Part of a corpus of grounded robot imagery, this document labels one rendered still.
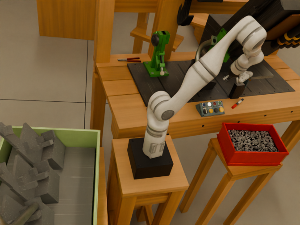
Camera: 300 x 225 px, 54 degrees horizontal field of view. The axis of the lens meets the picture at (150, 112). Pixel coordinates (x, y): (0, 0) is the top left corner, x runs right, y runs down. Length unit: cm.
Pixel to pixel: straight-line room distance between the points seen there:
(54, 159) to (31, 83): 192
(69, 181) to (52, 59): 234
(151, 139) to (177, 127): 41
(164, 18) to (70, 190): 117
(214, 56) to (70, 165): 80
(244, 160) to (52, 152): 97
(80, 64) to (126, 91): 176
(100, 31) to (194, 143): 145
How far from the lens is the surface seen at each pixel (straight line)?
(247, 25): 112
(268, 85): 219
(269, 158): 172
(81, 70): 338
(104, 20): 182
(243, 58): 150
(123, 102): 168
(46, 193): 126
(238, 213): 221
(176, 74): 196
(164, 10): 191
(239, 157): 162
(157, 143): 129
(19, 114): 289
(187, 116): 167
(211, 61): 111
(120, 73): 190
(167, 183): 141
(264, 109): 196
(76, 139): 146
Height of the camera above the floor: 200
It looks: 43 degrees down
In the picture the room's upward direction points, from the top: 13 degrees clockwise
